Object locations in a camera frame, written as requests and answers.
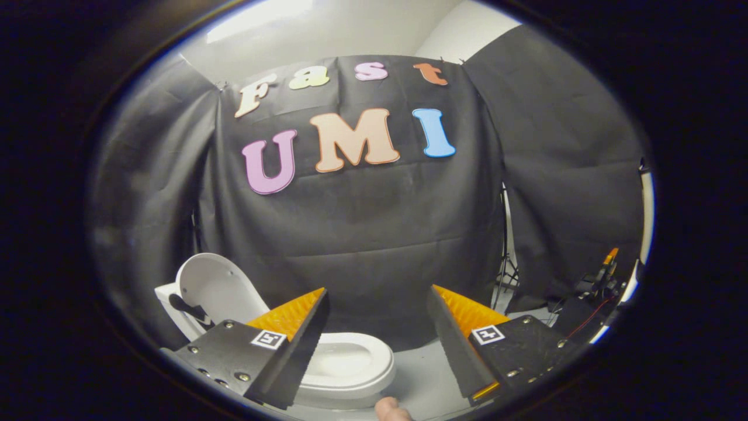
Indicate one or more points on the black backdrop cloth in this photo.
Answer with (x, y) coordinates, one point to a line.
(567, 175)
(146, 204)
(362, 234)

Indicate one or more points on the black tripod stand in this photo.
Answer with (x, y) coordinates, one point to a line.
(504, 234)

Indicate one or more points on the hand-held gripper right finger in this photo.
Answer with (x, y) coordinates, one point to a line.
(453, 345)

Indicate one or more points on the white ceramic toilet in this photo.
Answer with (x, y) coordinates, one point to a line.
(342, 359)

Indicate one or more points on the white toilet lid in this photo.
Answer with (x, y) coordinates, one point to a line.
(216, 286)

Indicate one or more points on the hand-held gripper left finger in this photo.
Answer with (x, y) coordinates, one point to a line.
(298, 345)

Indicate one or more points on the orange and black device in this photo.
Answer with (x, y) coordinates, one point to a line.
(602, 280)

